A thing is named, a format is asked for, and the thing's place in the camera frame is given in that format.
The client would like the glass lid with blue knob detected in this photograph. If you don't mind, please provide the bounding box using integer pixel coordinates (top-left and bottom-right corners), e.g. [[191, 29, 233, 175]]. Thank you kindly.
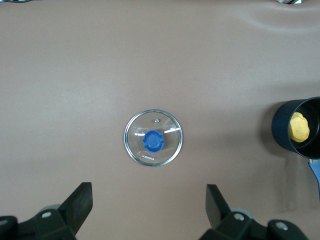
[[123, 108, 184, 168]]

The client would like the yellow potato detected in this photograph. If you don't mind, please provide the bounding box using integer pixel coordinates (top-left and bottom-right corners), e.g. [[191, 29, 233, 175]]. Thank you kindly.
[[289, 111, 311, 144]]

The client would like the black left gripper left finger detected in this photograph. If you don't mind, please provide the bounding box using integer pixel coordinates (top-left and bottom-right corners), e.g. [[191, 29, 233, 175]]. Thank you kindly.
[[18, 182, 94, 240]]

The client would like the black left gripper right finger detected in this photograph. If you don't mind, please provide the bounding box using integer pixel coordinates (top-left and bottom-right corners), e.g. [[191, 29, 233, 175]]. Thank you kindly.
[[199, 184, 270, 240]]

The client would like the black pot with blue handle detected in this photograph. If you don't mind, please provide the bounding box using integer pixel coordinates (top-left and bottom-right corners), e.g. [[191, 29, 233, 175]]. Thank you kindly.
[[271, 96, 320, 195]]

